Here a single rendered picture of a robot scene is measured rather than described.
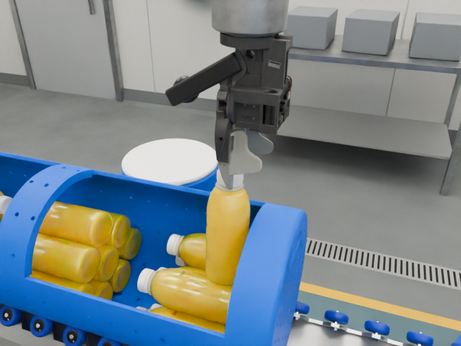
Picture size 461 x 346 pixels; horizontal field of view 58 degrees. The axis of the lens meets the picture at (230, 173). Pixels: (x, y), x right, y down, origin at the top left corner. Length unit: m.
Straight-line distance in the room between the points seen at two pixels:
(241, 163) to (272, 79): 0.12
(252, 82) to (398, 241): 2.28
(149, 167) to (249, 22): 0.77
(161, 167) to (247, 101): 0.70
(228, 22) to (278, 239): 0.30
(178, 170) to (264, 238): 0.60
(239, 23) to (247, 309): 0.36
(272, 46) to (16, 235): 0.50
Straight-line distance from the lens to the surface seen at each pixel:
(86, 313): 0.72
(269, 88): 0.53
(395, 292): 2.40
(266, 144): 0.61
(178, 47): 4.28
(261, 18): 0.49
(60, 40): 5.00
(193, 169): 1.17
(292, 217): 0.64
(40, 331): 0.91
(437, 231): 2.92
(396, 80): 3.88
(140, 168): 1.19
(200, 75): 0.54
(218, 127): 0.53
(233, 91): 0.52
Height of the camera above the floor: 1.61
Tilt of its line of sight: 30 degrees down
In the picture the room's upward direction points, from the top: straight up
